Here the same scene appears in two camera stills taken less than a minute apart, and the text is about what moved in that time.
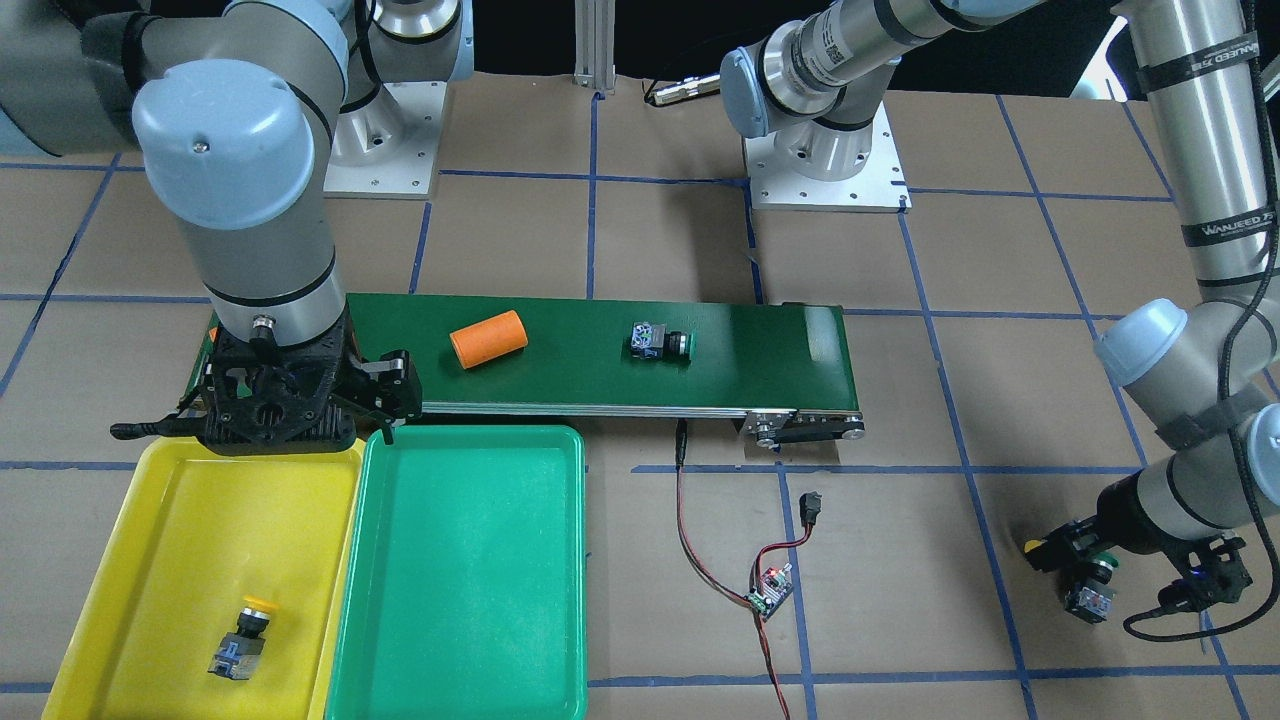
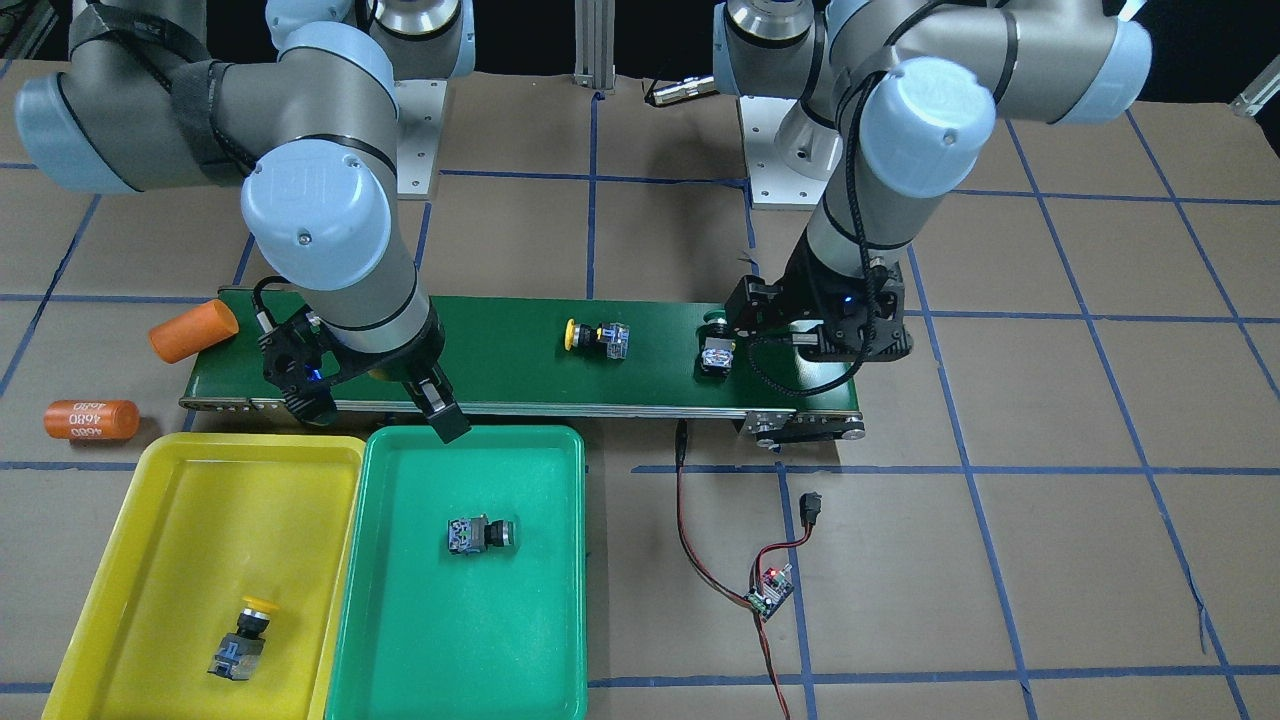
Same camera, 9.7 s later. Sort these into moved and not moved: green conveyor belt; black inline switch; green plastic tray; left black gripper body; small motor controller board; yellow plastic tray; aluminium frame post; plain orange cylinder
Moved: left black gripper body; plain orange cylinder
Not moved: green plastic tray; black inline switch; aluminium frame post; yellow plastic tray; green conveyor belt; small motor controller board
